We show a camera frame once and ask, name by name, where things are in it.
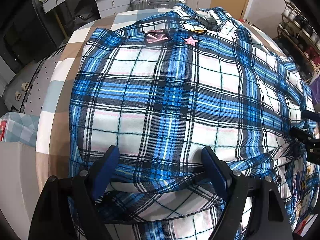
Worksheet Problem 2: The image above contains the wooden shoe rack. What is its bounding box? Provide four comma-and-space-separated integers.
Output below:
273, 0, 319, 85

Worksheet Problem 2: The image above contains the checkered bed sheet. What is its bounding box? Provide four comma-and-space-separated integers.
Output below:
35, 5, 285, 191

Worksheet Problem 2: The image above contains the checkered pillow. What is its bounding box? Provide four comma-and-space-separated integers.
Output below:
1, 112, 40, 147

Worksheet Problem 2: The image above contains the blue white plaid shirt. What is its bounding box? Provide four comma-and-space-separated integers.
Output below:
69, 4, 319, 239

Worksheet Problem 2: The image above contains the purple plastic bag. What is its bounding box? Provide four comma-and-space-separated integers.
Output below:
309, 77, 320, 105

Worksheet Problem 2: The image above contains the silver ribbed suitcase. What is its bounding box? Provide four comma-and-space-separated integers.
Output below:
130, 0, 186, 10

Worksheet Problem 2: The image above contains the grey dotted floor mat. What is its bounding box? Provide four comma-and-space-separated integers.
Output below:
3, 46, 64, 116

